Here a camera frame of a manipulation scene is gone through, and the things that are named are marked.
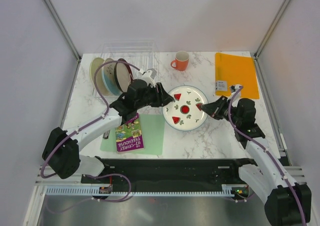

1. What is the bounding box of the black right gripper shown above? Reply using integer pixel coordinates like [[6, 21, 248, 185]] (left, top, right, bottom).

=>
[[200, 95, 242, 126]]

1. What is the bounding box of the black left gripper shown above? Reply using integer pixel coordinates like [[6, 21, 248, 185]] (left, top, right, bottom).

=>
[[135, 82, 174, 109]]

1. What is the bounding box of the watermelon pattern plate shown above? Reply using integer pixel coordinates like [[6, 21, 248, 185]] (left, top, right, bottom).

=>
[[162, 85, 208, 131]]

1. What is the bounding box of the dark red rimmed plate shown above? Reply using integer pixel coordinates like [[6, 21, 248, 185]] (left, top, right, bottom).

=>
[[114, 58, 134, 92]]

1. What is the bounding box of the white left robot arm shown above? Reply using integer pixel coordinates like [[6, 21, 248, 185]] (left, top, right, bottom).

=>
[[42, 79, 174, 183]]

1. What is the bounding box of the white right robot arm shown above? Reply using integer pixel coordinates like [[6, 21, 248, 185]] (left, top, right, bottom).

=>
[[198, 96, 312, 226]]

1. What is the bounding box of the green clipboard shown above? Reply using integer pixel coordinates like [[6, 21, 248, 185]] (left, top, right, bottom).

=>
[[100, 114, 165, 155]]

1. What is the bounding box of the orange plastic folder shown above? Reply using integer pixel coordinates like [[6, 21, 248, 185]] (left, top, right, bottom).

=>
[[215, 53, 260, 99]]

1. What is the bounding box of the orange ceramic mug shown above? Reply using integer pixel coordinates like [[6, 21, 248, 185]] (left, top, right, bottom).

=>
[[170, 51, 190, 71]]

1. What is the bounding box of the purple treehouse book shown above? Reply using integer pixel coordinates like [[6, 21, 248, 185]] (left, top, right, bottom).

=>
[[115, 113, 145, 154]]

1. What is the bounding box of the blue white floral plate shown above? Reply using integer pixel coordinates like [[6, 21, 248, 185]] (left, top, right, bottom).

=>
[[102, 62, 121, 96]]

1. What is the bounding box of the cream green plate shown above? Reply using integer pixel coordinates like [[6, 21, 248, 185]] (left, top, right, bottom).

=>
[[89, 57, 109, 96]]

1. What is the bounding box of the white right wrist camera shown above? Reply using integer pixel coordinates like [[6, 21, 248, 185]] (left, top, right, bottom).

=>
[[229, 84, 243, 98]]

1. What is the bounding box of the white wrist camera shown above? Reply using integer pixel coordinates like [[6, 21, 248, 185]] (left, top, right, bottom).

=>
[[229, 84, 243, 98], [138, 68, 157, 87]]

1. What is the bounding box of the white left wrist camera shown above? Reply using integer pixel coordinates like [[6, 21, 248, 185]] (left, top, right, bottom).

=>
[[138, 68, 157, 87]]

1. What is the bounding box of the clear wire dish rack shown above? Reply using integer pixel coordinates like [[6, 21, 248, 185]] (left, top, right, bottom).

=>
[[93, 39, 161, 97]]

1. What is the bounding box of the right aluminium frame post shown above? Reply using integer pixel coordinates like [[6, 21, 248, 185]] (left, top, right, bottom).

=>
[[252, 0, 301, 59]]

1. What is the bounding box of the aluminium frame post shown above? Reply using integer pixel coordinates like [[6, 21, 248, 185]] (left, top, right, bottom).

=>
[[252, 0, 301, 59], [34, 0, 83, 62]]

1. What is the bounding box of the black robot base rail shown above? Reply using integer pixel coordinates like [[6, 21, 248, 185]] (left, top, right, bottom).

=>
[[81, 158, 256, 192]]

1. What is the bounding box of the white slotted cable duct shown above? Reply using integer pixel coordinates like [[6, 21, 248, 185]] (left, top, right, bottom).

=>
[[44, 184, 247, 197]]

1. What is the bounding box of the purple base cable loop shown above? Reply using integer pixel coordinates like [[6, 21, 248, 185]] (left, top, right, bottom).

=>
[[91, 173, 134, 202]]

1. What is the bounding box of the left aluminium frame post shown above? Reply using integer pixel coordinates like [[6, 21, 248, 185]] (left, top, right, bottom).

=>
[[34, 0, 83, 62]]

